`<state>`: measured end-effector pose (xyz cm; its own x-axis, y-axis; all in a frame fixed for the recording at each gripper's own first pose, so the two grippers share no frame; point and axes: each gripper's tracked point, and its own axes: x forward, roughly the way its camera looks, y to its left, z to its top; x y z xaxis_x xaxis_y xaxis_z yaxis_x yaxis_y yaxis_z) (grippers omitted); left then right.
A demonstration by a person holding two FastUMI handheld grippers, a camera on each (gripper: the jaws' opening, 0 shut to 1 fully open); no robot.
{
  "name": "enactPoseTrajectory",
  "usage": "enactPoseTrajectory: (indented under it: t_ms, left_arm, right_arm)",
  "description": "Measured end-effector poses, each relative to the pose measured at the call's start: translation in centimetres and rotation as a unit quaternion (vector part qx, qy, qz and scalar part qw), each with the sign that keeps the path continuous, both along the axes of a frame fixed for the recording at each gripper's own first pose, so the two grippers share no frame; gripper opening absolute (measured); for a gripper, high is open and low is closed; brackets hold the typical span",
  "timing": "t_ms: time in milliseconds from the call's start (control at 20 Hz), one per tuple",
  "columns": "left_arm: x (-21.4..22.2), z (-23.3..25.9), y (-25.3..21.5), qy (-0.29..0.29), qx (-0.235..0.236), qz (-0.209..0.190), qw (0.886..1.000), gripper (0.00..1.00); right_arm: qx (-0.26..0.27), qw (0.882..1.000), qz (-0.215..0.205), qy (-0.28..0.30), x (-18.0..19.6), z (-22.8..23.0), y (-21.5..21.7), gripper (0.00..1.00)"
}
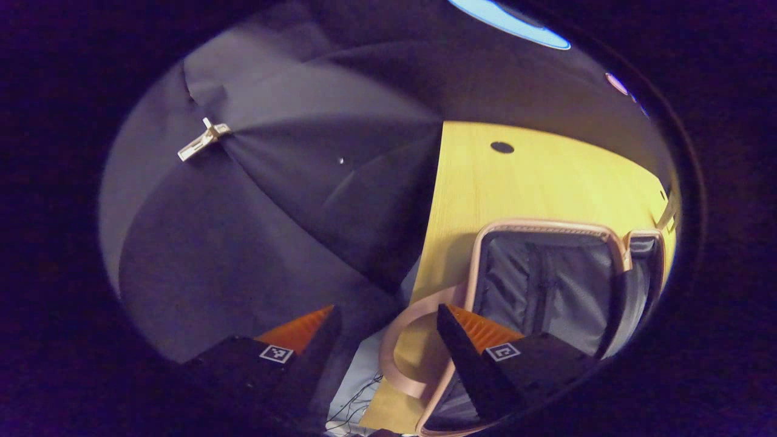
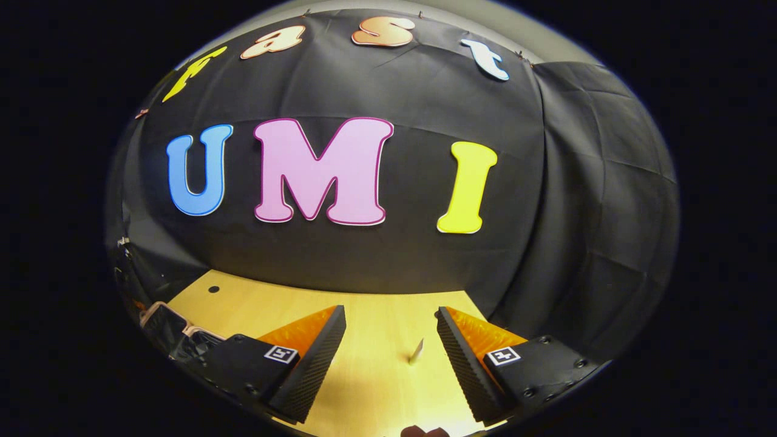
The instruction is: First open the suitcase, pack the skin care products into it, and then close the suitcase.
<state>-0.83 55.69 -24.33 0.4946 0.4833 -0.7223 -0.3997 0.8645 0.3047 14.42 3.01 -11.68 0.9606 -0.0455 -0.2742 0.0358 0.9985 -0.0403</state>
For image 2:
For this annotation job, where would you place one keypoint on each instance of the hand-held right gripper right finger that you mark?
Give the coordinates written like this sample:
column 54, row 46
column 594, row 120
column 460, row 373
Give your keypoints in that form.
column 464, row 370

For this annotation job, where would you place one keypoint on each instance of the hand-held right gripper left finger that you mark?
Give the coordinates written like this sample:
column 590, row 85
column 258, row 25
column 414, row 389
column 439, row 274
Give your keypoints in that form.
column 312, row 367

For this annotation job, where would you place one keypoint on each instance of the black backdrop cloth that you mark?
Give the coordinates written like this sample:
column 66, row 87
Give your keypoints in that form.
column 394, row 261

